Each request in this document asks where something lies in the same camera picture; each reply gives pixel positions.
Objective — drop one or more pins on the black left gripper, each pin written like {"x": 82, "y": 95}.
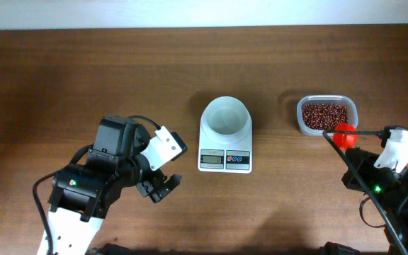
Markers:
{"x": 155, "y": 179}

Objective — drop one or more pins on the white digital kitchen scale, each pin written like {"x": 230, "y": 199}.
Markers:
{"x": 230, "y": 154}

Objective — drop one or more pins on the clear plastic bean container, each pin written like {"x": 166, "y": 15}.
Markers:
{"x": 337, "y": 99}

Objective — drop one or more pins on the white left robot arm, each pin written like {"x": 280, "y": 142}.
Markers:
{"x": 123, "y": 155}

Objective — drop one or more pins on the red adzuki beans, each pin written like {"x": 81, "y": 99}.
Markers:
{"x": 324, "y": 116}

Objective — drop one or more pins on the white round bowl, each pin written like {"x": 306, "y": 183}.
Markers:
{"x": 225, "y": 115}

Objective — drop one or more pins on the orange measuring scoop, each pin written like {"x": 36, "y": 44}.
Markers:
{"x": 343, "y": 140}

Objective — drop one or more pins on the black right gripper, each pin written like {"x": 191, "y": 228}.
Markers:
{"x": 360, "y": 162}

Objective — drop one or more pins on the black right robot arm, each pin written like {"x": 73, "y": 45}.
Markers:
{"x": 389, "y": 189}

